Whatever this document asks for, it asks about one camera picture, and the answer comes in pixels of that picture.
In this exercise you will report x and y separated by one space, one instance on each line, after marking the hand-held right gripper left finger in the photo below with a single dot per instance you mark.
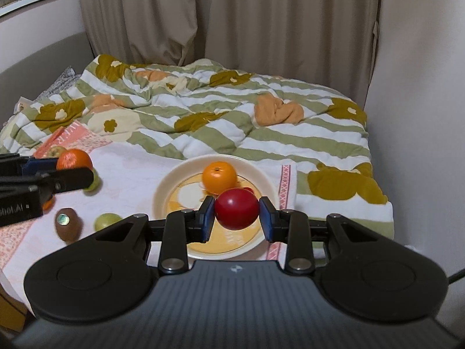
209 220

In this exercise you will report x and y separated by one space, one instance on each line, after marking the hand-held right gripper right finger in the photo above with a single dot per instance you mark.
266 221

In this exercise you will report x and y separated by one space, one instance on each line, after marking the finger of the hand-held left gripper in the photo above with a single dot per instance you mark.
72 180
40 163

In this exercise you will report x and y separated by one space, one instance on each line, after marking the large orange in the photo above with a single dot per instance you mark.
219 178
74 159

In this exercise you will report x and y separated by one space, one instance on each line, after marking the green apple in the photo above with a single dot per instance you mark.
105 221
93 185

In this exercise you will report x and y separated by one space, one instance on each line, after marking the small mandarin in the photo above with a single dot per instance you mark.
48 204

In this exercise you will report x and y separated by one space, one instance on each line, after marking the brown kiwi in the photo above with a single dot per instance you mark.
58 151
69 225

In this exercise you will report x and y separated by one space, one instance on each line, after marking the cream ceramic bowl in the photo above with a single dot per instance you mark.
163 196

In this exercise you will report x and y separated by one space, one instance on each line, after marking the small beige box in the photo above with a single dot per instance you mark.
21 105

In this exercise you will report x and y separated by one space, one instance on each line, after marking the pink floral cloth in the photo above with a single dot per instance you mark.
134 174

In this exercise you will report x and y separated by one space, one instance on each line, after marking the grey patterned pillow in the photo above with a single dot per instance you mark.
60 81

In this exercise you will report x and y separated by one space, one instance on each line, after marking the grey headboard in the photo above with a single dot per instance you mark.
32 65

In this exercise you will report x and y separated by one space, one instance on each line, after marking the striped floral blanket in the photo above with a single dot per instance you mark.
225 120

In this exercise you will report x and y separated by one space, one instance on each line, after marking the beige curtain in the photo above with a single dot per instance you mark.
236 18

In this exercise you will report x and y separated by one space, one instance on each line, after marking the wooden bed frame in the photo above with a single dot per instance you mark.
11 309

